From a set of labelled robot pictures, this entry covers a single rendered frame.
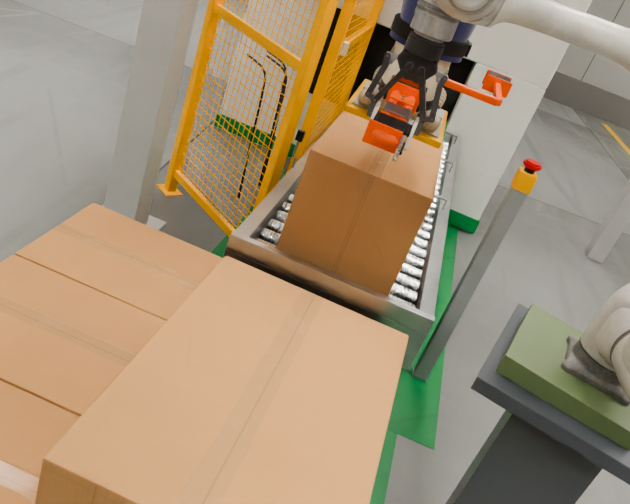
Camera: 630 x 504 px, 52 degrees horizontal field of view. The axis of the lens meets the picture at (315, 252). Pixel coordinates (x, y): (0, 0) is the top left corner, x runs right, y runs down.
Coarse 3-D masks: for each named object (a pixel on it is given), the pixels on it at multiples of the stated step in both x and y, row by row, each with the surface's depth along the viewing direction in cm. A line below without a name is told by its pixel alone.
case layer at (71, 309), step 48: (48, 240) 184; (96, 240) 192; (144, 240) 200; (0, 288) 161; (48, 288) 167; (96, 288) 173; (144, 288) 180; (192, 288) 187; (0, 336) 147; (48, 336) 152; (96, 336) 158; (144, 336) 163; (0, 384) 136; (48, 384) 140; (96, 384) 145; (0, 432) 126; (48, 432) 130; (0, 480) 118
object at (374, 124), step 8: (376, 120) 134; (384, 120) 136; (392, 120) 137; (400, 120) 139; (368, 128) 134; (376, 128) 134; (384, 128) 133; (392, 128) 133; (400, 128) 134; (368, 136) 135; (400, 136) 133; (376, 144) 135; (392, 152) 135
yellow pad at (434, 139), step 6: (438, 108) 199; (444, 114) 205; (444, 120) 199; (444, 126) 194; (420, 132) 182; (426, 132) 182; (438, 132) 185; (414, 138) 181; (420, 138) 181; (426, 138) 180; (432, 138) 180; (438, 138) 182; (432, 144) 181; (438, 144) 180
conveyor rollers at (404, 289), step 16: (288, 208) 253; (432, 208) 305; (272, 224) 237; (272, 240) 229; (416, 240) 266; (416, 256) 258; (400, 272) 243; (416, 272) 242; (400, 288) 227; (416, 288) 234
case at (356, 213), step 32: (352, 128) 228; (320, 160) 198; (352, 160) 200; (384, 160) 210; (416, 160) 221; (320, 192) 202; (352, 192) 199; (384, 192) 197; (416, 192) 195; (288, 224) 209; (320, 224) 206; (352, 224) 204; (384, 224) 201; (416, 224) 199; (320, 256) 211; (352, 256) 209; (384, 256) 206; (384, 288) 211
